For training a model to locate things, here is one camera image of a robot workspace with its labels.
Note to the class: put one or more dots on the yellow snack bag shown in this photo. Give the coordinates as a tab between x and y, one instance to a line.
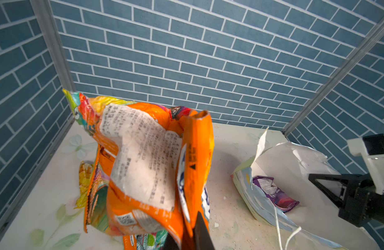
85	173

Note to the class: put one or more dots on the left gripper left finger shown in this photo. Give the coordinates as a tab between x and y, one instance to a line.
170	244

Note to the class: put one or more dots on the purple snack packet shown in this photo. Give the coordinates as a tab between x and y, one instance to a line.
279	198

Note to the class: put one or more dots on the green floral paper bag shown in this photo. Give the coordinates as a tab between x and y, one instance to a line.
314	224

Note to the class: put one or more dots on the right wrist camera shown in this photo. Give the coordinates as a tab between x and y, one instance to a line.
371	149

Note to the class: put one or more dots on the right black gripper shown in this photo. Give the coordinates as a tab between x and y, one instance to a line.
354	195

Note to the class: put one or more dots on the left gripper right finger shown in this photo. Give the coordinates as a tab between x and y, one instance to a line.
201	235

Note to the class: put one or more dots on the teal Fox's blossom candy bag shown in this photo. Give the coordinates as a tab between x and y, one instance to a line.
152	241

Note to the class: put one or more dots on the orange Fox's candy bag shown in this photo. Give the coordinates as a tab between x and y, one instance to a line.
130	242
151	167

